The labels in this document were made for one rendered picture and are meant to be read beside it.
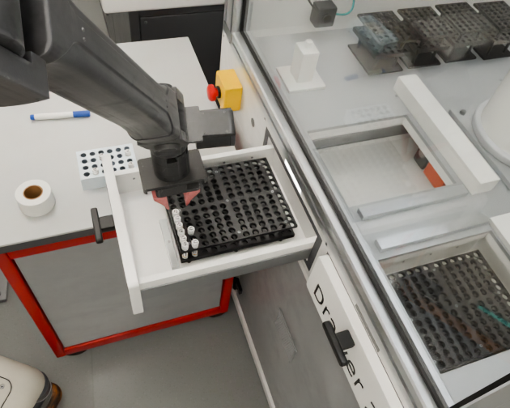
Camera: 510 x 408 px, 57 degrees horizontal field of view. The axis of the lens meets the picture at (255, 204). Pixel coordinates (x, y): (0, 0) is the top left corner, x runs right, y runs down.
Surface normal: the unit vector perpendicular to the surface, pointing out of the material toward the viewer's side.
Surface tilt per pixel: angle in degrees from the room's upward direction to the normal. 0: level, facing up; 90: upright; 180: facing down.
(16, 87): 123
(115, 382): 0
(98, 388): 0
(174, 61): 0
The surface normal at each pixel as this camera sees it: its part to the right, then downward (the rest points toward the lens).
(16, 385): 0.12, -0.59
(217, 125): 0.22, -0.06
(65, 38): 0.99, -0.12
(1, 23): 0.91, -0.12
